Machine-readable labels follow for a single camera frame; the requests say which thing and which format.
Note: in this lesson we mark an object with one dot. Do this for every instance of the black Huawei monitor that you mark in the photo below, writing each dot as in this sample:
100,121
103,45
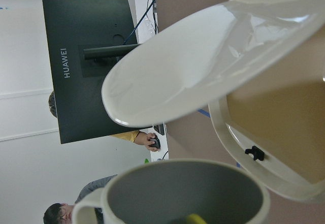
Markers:
71,27

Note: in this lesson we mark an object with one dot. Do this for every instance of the person in grey shirt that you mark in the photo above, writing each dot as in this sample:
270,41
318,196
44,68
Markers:
62,212

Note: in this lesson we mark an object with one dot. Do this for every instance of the yellow-green lemon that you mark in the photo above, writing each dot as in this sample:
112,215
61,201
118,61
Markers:
194,219

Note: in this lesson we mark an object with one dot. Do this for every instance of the white cup with handle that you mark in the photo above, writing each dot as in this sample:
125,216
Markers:
170,191

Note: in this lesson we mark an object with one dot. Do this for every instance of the black computer mouse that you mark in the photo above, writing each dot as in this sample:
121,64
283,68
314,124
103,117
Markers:
155,143

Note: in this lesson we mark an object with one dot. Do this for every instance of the person in yellow shirt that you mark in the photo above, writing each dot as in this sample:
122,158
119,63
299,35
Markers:
137,137

